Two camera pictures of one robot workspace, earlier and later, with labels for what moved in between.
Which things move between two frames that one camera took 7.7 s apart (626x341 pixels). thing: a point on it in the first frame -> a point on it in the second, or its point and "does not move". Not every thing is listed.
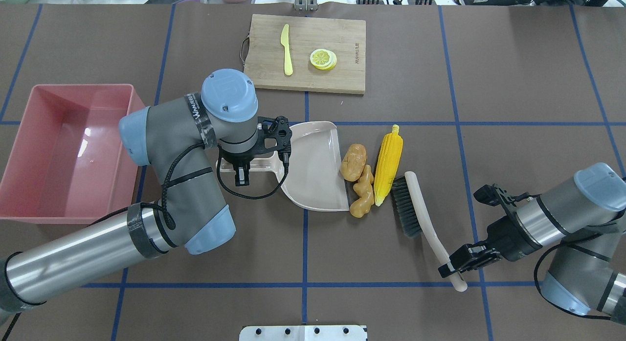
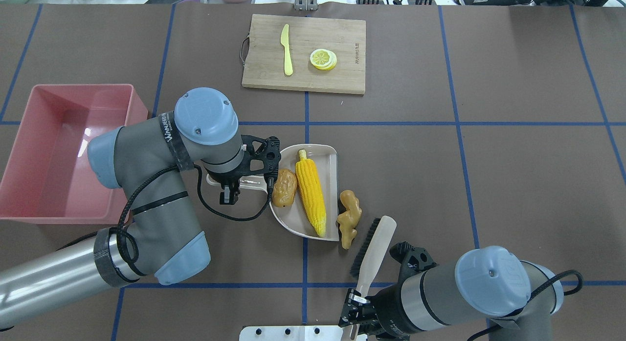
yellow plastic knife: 284,40 does not move
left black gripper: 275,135 -> 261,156
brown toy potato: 352,165 -> 284,190
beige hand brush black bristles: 414,216 -> 371,251
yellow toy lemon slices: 323,59 does not move
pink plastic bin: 69,164 does not move
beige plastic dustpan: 313,176 -> 297,218
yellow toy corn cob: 388,165 -> 310,189
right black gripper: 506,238 -> 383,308
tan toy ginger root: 364,188 -> 348,220
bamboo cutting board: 305,54 does not move
